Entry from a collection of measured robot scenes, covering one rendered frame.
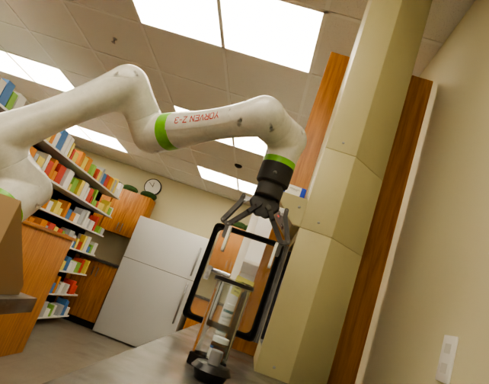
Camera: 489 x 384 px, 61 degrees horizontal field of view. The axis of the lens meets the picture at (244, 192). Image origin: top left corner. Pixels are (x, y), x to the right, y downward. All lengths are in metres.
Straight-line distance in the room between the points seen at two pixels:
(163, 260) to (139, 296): 0.62
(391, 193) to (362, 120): 0.46
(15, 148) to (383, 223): 1.38
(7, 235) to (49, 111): 0.37
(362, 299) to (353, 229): 0.39
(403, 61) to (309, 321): 1.06
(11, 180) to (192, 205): 6.00
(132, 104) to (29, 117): 0.28
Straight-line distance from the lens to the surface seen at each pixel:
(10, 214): 1.12
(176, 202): 7.24
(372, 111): 1.60
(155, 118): 1.31
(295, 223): 1.40
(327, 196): 1.44
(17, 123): 1.30
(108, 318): 6.58
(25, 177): 1.31
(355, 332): 1.79
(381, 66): 1.68
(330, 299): 1.46
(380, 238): 1.84
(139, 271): 6.48
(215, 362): 0.98
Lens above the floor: 1.13
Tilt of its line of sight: 14 degrees up
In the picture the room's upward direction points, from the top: 20 degrees clockwise
